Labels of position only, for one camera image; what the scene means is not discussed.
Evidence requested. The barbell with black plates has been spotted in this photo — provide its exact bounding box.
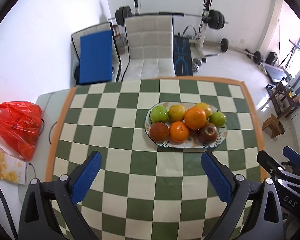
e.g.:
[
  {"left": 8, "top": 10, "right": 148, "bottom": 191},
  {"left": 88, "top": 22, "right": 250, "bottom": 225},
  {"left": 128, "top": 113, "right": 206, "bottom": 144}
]
[{"left": 108, "top": 6, "right": 229, "bottom": 30}]

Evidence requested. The white squat rack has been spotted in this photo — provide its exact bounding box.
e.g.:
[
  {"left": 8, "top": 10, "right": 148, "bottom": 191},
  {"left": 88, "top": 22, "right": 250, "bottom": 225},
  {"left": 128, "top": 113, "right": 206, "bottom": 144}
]
[{"left": 187, "top": 0, "right": 212, "bottom": 63}]

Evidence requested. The black speaker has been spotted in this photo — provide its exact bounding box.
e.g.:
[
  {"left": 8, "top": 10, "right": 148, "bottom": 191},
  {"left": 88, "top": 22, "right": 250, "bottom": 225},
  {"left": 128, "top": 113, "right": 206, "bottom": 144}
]
[{"left": 266, "top": 51, "right": 279, "bottom": 66}]

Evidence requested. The dark red round fruit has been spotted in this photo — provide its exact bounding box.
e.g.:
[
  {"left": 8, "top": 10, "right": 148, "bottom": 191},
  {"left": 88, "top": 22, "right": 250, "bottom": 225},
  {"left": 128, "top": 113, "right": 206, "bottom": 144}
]
[{"left": 149, "top": 122, "right": 169, "bottom": 142}]

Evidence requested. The black blue exercise mat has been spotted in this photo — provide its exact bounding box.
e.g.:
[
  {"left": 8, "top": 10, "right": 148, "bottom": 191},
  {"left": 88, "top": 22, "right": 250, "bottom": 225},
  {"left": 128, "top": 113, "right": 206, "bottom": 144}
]
[{"left": 173, "top": 35, "right": 193, "bottom": 76}]

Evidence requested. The large yellow orange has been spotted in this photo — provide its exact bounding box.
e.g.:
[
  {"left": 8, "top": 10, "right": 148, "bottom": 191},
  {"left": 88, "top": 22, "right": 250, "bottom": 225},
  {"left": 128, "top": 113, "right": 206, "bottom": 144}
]
[{"left": 168, "top": 105, "right": 186, "bottom": 123}]

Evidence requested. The dark red apple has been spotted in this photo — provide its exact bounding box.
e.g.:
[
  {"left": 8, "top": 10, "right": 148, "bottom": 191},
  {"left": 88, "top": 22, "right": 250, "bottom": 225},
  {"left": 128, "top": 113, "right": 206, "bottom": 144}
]
[{"left": 197, "top": 122, "right": 218, "bottom": 143}]

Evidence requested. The red plastic bag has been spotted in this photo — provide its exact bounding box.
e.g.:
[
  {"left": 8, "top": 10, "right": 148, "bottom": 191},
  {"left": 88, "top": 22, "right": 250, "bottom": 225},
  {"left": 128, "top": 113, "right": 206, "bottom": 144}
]
[{"left": 0, "top": 101, "right": 43, "bottom": 161}]

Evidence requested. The floor barbell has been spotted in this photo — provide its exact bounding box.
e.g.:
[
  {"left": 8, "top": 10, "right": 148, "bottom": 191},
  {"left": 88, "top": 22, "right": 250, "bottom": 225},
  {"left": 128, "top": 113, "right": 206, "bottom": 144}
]
[{"left": 219, "top": 37, "right": 262, "bottom": 64}]

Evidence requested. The yellow snack box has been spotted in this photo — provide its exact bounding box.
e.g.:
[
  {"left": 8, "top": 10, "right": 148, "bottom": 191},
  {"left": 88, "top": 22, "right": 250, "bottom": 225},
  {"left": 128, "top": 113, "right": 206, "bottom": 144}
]
[{"left": 0, "top": 148, "right": 26, "bottom": 185}]

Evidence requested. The clear water jug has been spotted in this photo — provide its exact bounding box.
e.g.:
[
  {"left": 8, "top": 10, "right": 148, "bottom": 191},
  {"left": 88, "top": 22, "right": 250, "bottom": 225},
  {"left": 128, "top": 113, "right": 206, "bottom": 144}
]
[{"left": 113, "top": 25, "right": 126, "bottom": 55}]

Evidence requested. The white padded chair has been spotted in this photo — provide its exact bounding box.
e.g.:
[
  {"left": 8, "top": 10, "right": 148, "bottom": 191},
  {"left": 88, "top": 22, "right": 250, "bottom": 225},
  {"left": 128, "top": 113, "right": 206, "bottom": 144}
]
[{"left": 122, "top": 15, "right": 175, "bottom": 81}]

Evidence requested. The green apple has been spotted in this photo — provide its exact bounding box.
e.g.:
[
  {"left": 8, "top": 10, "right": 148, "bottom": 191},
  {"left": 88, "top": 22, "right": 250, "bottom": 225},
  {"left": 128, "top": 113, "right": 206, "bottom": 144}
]
[
  {"left": 151, "top": 105, "right": 168, "bottom": 123},
  {"left": 209, "top": 112, "right": 226, "bottom": 128}
]

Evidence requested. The yellow pear-shaped citrus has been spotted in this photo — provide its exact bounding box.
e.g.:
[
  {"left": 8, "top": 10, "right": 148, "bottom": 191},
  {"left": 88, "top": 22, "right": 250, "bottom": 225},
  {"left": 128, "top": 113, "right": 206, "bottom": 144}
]
[{"left": 195, "top": 102, "right": 212, "bottom": 119}]

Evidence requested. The small wooden stool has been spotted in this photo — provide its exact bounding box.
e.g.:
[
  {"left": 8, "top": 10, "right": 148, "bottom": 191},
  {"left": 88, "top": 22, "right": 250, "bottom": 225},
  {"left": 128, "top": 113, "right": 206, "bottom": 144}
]
[{"left": 262, "top": 114, "right": 285, "bottom": 139}]

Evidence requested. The bright orange fruit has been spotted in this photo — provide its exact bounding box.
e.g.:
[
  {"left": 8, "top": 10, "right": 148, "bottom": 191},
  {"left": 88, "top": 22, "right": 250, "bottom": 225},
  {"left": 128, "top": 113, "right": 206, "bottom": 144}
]
[{"left": 169, "top": 121, "right": 190, "bottom": 143}]

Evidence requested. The small dumbbell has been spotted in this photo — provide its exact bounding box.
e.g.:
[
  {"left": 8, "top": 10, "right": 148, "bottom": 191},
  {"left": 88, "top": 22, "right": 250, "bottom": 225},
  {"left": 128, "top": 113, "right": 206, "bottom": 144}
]
[{"left": 192, "top": 58, "right": 203, "bottom": 73}]

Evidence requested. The black tripod stand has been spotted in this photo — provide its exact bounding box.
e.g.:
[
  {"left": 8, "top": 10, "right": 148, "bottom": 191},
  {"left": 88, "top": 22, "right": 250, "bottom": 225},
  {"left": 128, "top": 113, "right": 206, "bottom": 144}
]
[{"left": 278, "top": 39, "right": 300, "bottom": 70}]

